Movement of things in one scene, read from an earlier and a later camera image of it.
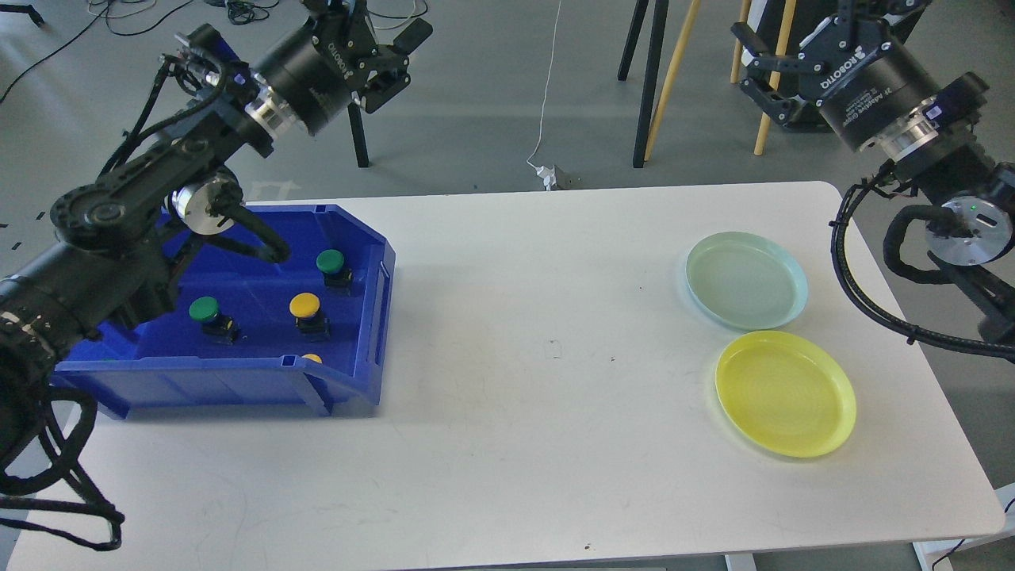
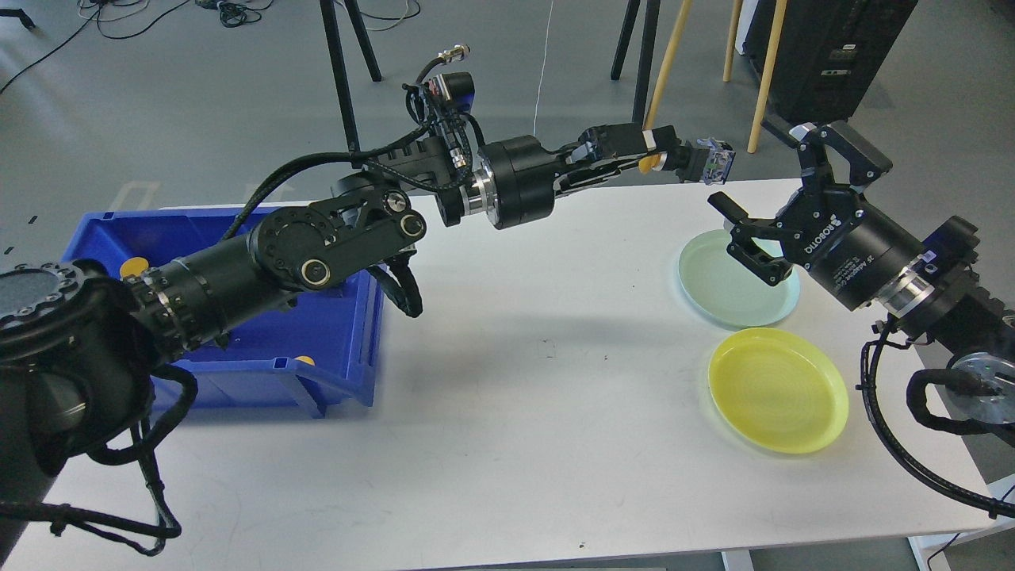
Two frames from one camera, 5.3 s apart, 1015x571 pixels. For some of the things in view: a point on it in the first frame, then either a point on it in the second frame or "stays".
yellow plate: [787, 393] stays
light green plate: [744, 281] stays
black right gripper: [863, 85] to [867, 256]
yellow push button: [310, 319] to [710, 162]
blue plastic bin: [247, 333] stays
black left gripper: [335, 55] to [520, 174]
